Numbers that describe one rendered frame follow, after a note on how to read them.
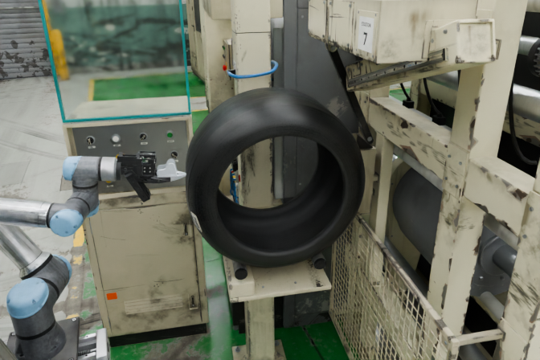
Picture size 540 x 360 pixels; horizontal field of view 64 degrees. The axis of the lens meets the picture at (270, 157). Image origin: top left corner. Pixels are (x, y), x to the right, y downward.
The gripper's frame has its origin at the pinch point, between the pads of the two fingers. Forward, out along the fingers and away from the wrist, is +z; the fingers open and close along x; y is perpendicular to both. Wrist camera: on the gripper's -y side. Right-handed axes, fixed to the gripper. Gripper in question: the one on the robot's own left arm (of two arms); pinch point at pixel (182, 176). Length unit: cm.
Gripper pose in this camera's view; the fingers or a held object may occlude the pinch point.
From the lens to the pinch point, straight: 144.0
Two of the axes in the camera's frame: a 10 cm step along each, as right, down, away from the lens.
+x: -1.8, -3.7, 9.1
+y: 1.0, -9.3, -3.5
